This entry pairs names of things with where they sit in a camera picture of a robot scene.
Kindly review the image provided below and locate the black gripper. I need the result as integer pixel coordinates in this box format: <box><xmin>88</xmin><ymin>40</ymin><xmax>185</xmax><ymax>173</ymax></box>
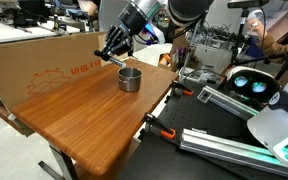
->
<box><xmin>102</xmin><ymin>6</ymin><xmax>147</xmax><ymax>56</ymax></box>

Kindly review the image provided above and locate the black white marker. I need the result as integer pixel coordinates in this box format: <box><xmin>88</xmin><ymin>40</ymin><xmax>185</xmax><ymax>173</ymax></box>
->
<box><xmin>94</xmin><ymin>50</ymin><xmax>126</xmax><ymax>68</ymax></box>

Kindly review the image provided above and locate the steel pot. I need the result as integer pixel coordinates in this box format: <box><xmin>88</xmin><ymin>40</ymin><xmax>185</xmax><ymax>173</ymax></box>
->
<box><xmin>118</xmin><ymin>67</ymin><xmax>142</xmax><ymax>92</ymax></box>

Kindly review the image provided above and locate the black perforated breadboard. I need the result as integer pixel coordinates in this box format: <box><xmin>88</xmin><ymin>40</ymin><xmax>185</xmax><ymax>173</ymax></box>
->
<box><xmin>140</xmin><ymin>78</ymin><xmax>272</xmax><ymax>148</ymax></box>

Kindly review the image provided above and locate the white VR headset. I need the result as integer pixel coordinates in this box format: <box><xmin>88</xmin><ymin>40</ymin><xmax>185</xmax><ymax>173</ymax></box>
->
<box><xmin>226</xmin><ymin>66</ymin><xmax>281</xmax><ymax>103</ymax></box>

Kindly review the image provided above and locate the black clamp orange handle rear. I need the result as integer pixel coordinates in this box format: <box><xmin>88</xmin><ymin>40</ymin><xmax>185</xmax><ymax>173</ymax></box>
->
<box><xmin>170</xmin><ymin>81</ymin><xmax>193</xmax><ymax>96</ymax></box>

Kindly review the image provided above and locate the black clamp orange handle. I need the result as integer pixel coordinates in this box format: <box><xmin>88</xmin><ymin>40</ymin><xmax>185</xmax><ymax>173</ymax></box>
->
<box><xmin>142</xmin><ymin>113</ymin><xmax>176</xmax><ymax>140</ymax></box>
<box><xmin>170</xmin><ymin>81</ymin><xmax>193</xmax><ymax>96</ymax></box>

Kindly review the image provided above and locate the black clamp orange handle front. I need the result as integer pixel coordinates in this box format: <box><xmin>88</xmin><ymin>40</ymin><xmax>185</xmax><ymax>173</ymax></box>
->
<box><xmin>142</xmin><ymin>113</ymin><xmax>176</xmax><ymax>140</ymax></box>

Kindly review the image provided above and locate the brown cardboard box wall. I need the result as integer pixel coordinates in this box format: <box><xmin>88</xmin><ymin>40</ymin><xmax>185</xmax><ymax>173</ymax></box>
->
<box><xmin>0</xmin><ymin>32</ymin><xmax>107</xmax><ymax>111</ymax></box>

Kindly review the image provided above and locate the short aluminium rail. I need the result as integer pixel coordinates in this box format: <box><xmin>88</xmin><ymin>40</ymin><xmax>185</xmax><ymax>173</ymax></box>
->
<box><xmin>197</xmin><ymin>86</ymin><xmax>258</xmax><ymax>121</ymax></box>

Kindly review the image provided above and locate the black camera on tripod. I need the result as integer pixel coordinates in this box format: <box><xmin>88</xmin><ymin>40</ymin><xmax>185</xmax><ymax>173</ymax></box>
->
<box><xmin>227</xmin><ymin>0</ymin><xmax>271</xmax><ymax>68</ymax></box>

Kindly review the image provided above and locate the long aluminium rail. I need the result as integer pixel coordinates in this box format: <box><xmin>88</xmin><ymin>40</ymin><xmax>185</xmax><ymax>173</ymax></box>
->
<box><xmin>180</xmin><ymin>129</ymin><xmax>288</xmax><ymax>178</ymax></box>

